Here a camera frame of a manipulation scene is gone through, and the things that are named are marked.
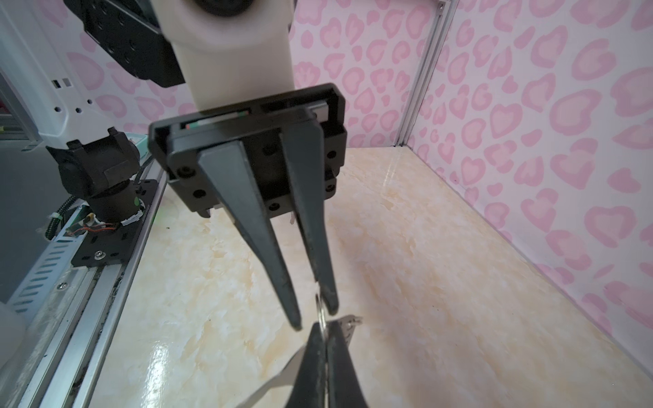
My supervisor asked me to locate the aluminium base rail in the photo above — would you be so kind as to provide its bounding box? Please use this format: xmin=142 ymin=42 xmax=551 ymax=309
xmin=1 ymin=163 xmax=166 ymax=407

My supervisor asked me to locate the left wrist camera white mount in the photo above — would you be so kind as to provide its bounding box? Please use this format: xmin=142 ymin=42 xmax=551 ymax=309
xmin=152 ymin=1 xmax=295 ymax=111

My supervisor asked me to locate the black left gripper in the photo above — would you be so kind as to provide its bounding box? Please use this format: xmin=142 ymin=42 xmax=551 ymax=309
xmin=148 ymin=83 xmax=348 ymax=331

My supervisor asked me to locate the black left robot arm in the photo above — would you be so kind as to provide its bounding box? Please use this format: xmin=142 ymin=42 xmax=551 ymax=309
xmin=1 ymin=1 xmax=347 ymax=330

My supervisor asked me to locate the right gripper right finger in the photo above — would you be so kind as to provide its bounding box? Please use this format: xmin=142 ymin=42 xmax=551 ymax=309
xmin=326 ymin=321 xmax=368 ymax=408

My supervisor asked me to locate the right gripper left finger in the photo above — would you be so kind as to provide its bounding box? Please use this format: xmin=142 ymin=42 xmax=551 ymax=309
xmin=285 ymin=323 xmax=327 ymax=408

